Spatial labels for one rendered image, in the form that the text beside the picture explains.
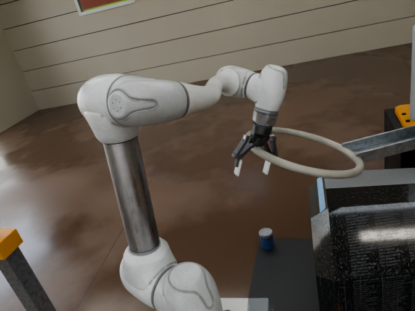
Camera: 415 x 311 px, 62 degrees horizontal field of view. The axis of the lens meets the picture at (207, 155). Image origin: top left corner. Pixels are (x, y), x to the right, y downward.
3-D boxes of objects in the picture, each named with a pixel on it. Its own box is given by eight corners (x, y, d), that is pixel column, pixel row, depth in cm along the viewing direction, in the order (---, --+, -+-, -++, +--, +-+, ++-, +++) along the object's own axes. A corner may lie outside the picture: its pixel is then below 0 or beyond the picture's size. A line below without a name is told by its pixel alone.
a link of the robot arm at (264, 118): (283, 112, 126) (280, 128, 128) (270, 105, 133) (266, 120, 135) (263, 111, 122) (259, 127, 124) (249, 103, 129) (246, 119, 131)
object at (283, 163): (326, 137, 172) (328, 132, 171) (389, 184, 128) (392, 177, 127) (231, 127, 161) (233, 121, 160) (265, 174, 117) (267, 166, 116)
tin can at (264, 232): (276, 242, 264) (274, 229, 258) (270, 251, 257) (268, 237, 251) (265, 239, 270) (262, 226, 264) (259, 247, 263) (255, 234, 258)
